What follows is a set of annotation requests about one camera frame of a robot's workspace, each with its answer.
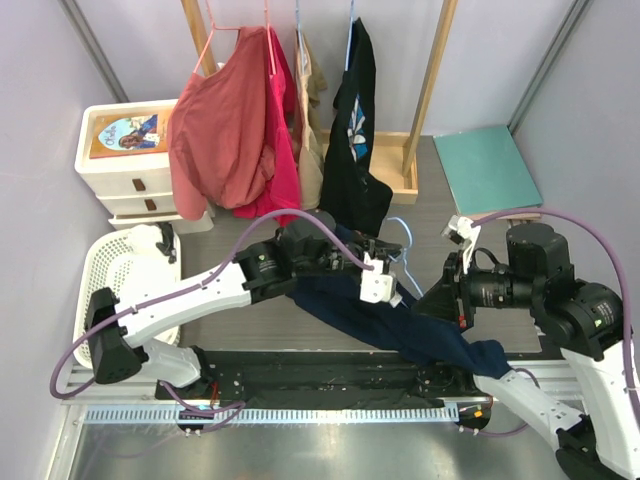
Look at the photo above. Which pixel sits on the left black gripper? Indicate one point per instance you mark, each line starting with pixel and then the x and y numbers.
pixel 377 249

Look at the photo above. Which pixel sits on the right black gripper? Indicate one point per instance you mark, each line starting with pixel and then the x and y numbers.
pixel 449 297

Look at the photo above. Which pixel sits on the blue wire hanger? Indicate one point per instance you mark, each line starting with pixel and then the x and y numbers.
pixel 403 256

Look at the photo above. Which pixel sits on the navy blue t shirt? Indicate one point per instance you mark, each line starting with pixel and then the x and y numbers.
pixel 420 339

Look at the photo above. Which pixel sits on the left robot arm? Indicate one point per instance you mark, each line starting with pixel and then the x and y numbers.
pixel 123 341

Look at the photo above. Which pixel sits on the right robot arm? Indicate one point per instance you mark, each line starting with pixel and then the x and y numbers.
pixel 585 320

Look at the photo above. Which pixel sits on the black printed hanging shirt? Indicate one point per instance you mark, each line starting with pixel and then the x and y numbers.
pixel 350 192

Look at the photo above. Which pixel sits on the magenta pink hanging shirt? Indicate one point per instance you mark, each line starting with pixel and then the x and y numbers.
pixel 282 187

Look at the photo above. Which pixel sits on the beige hanging shirt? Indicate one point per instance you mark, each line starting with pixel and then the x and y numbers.
pixel 307 137

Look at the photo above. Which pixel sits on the salmon red hanging shirt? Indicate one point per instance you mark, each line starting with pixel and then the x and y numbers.
pixel 216 132

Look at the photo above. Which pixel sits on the wooden clothes rack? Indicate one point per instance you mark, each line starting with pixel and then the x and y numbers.
pixel 394 159

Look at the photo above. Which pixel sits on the tan board under teal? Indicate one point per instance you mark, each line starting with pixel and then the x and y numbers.
pixel 522 217

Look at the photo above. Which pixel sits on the white cloth in basket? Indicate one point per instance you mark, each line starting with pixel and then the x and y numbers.
pixel 155 241

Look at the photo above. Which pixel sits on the illustrated book on cabinet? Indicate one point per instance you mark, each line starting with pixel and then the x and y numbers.
pixel 122 135

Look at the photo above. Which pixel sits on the white drawer cabinet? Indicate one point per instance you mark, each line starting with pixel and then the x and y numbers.
pixel 134 189

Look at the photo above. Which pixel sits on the white laundry basket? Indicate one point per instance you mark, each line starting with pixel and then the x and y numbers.
pixel 111 263

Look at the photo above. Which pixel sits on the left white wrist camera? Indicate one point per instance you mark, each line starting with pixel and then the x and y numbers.
pixel 378 288

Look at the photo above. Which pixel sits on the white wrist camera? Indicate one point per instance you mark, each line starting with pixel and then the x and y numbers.
pixel 461 231
pixel 378 288

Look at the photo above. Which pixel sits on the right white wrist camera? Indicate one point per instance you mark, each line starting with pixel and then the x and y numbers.
pixel 461 231

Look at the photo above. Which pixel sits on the white slotted cable duct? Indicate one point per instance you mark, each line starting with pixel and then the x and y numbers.
pixel 175 414

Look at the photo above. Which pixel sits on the pink wire hanger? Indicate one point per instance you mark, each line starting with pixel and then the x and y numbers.
pixel 210 42

